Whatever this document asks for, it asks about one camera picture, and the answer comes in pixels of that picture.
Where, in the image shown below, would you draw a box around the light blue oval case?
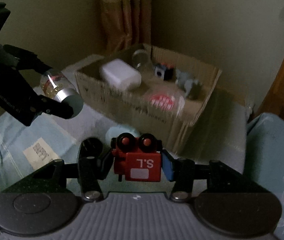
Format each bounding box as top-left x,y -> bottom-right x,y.
105,125 -> 140,146

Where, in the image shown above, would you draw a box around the white rectangular case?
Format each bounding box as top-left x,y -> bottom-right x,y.
100,59 -> 141,90

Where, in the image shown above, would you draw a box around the clear plastic jar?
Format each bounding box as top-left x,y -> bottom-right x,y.
132,49 -> 151,71

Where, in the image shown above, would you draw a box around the clear tub red label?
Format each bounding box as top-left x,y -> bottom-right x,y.
144,86 -> 185,116

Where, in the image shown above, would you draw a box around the cardboard box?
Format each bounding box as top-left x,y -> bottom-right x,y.
75,43 -> 222,154

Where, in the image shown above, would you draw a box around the black white cube toy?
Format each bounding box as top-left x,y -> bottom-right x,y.
154,63 -> 174,81

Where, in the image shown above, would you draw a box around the red toy car block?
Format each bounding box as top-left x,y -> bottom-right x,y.
111,132 -> 163,183

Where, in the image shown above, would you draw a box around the light blue blanket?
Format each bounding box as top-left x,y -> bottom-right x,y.
0,89 -> 246,190

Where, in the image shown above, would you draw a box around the brown curtain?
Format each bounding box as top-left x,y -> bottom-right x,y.
100,0 -> 152,53

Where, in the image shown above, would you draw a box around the glass bottle yellow capsules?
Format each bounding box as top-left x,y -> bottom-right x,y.
40,69 -> 84,119

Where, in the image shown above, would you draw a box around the light blue floral pillow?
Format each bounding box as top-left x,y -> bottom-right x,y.
244,113 -> 284,239

